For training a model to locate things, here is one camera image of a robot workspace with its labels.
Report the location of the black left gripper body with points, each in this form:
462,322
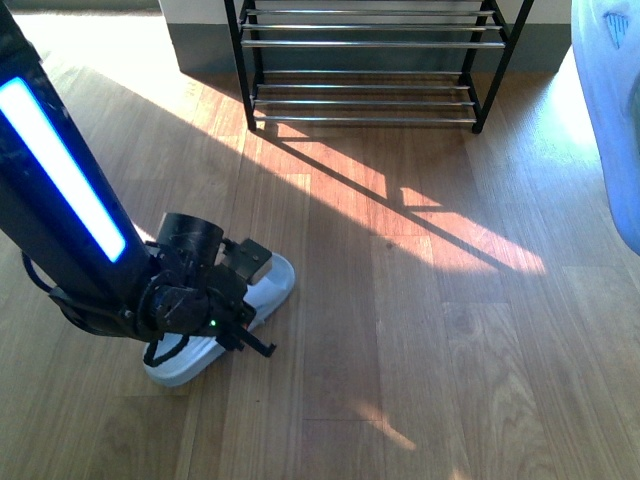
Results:
188,291

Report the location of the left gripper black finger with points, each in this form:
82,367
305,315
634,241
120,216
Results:
247,338

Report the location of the white rubber slipper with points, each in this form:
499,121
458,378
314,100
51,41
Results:
199,352
605,41

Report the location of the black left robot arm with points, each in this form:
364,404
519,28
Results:
59,209

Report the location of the black metal shoe rack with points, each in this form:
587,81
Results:
365,63

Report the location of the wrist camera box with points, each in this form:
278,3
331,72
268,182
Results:
248,259

